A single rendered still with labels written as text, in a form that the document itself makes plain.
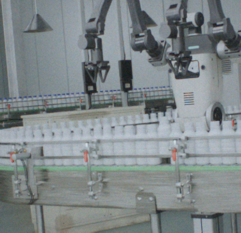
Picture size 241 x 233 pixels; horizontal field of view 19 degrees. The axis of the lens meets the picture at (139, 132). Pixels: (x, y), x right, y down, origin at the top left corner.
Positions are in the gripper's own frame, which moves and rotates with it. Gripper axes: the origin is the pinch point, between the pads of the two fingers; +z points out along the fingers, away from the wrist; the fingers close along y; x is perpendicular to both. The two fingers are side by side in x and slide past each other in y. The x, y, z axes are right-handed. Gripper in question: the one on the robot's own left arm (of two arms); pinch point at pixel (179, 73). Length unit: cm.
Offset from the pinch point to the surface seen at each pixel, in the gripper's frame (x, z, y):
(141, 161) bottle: 10.5, 35.7, -17.4
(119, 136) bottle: 21.8, 24.8, -16.8
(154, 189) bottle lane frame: 3, 47, -20
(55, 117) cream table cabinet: 301, 22, 230
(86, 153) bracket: 32, 31, -27
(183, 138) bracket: -13.4, 26.3, -20.3
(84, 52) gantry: 432, -52, 423
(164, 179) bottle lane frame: -2.9, 42.3, -20.0
